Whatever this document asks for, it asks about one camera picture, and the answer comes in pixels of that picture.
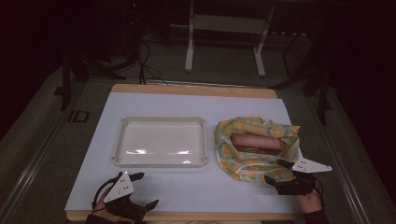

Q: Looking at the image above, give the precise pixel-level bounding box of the pale blue table mat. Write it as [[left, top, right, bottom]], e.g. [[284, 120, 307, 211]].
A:
[[64, 91, 304, 215]]

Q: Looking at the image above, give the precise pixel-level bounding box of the wooden table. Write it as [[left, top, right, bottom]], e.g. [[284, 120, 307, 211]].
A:
[[65, 83, 305, 222]]

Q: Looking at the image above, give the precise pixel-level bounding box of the person's left hand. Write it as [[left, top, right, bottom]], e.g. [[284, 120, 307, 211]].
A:
[[92, 186, 126, 224]]

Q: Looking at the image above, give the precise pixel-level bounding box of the white metal stand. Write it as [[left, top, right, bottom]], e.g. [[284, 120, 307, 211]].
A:
[[184, 0, 276, 78]]

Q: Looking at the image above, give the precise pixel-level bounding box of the black tripod stand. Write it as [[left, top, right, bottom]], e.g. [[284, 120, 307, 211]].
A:
[[53, 43, 127, 112], [269, 29, 333, 126]]

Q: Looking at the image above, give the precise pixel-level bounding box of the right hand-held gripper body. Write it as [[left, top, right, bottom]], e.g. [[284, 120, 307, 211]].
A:
[[275, 156, 333, 196]]

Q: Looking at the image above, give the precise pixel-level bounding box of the white plastic tray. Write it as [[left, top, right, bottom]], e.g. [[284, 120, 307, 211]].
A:
[[111, 116, 209, 168]]

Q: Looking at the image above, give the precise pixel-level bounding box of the yellow green patterned bag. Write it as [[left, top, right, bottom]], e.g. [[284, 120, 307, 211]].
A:
[[214, 116, 303, 183]]

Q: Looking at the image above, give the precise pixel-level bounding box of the person's right hand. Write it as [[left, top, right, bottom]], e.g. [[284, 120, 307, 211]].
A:
[[295, 189, 325, 215]]

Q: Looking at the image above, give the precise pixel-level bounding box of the black floor cable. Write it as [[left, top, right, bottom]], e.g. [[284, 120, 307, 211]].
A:
[[135, 39, 170, 86]]

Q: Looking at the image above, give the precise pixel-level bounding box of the pink brown box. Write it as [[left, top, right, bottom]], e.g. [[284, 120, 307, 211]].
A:
[[230, 133, 284, 154]]

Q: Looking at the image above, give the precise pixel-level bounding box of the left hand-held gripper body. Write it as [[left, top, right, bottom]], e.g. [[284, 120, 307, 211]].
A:
[[102, 171, 149, 223]]

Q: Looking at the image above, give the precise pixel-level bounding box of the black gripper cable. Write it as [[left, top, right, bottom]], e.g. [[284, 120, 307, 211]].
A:
[[91, 175, 122, 211], [312, 176, 327, 209]]

